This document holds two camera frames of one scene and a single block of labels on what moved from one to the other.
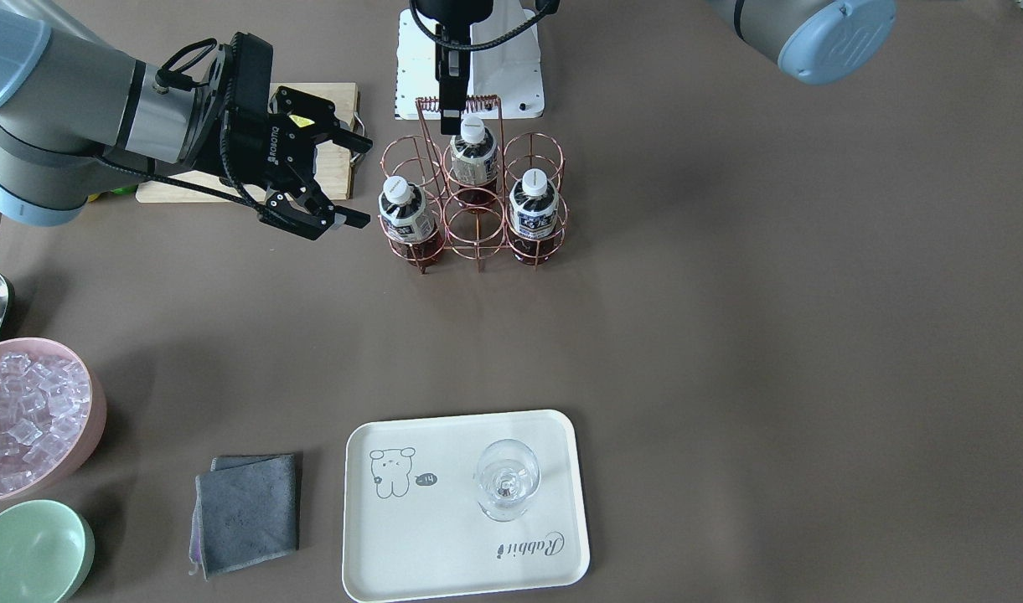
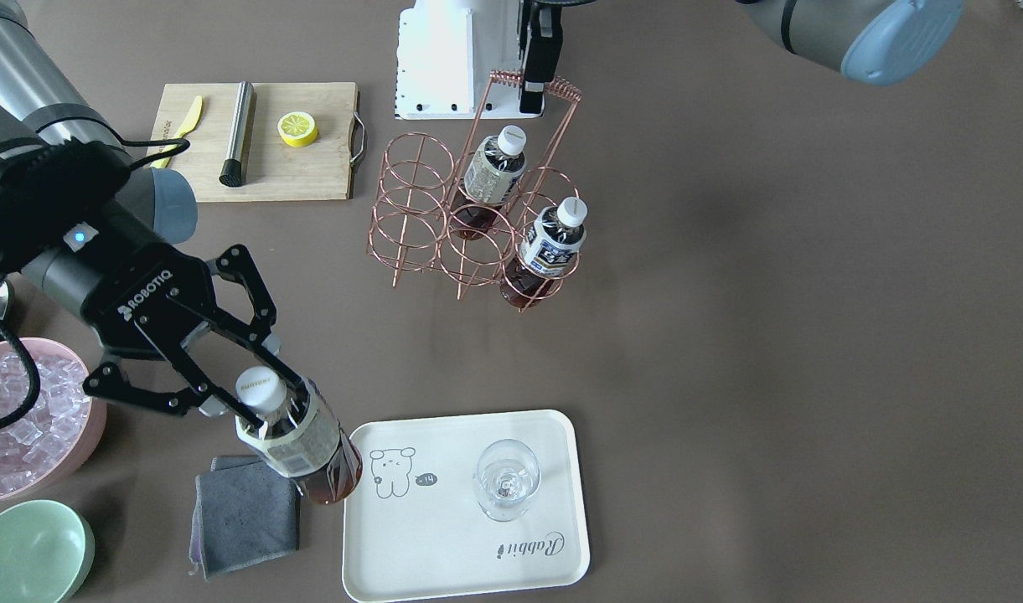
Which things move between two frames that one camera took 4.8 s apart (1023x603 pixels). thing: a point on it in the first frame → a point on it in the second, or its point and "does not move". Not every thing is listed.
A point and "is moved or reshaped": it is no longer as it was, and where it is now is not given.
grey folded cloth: [245, 512] does not move
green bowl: [37, 551] does not move
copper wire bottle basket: [461, 185] is moved or reshaped
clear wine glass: [508, 472] does not move
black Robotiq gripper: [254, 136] → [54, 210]
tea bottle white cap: [408, 221] → [265, 389]
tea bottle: [534, 203] → [550, 248]
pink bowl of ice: [39, 416] does not move
